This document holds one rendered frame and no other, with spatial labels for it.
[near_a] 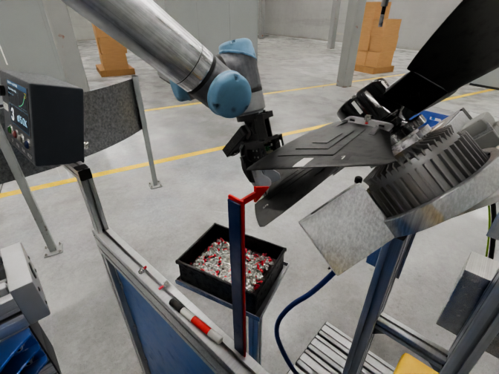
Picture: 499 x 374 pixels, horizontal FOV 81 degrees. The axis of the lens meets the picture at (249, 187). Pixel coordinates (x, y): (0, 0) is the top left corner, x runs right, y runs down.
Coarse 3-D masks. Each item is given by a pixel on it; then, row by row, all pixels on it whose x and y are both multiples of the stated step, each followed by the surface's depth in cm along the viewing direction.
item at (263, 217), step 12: (300, 168) 72; (312, 168) 69; (324, 168) 67; (336, 168) 65; (288, 180) 73; (300, 180) 70; (312, 180) 68; (276, 192) 73; (288, 192) 70; (300, 192) 68; (276, 204) 70; (288, 204) 68; (264, 216) 70; (276, 216) 68
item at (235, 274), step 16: (240, 208) 35; (240, 224) 36; (240, 240) 38; (240, 256) 39; (240, 272) 41; (240, 288) 42; (240, 304) 44; (240, 320) 47; (240, 336) 49; (240, 352) 52
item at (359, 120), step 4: (352, 116) 60; (348, 120) 58; (356, 120) 58; (360, 120) 58; (364, 120) 58; (372, 120) 59; (376, 120) 58; (364, 124) 56; (368, 124) 56; (372, 124) 57; (376, 124) 57; (380, 124) 57; (384, 124) 57; (388, 124) 57; (392, 124) 56; (380, 128) 54; (384, 128) 54; (388, 128) 54
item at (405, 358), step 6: (408, 354) 31; (402, 360) 31; (408, 360) 31; (414, 360) 31; (402, 366) 30; (408, 366) 30; (414, 366) 30; (420, 366) 30; (426, 366) 30; (396, 372) 30; (402, 372) 30; (408, 372) 30; (414, 372) 30; (420, 372) 30; (426, 372) 30; (432, 372) 30
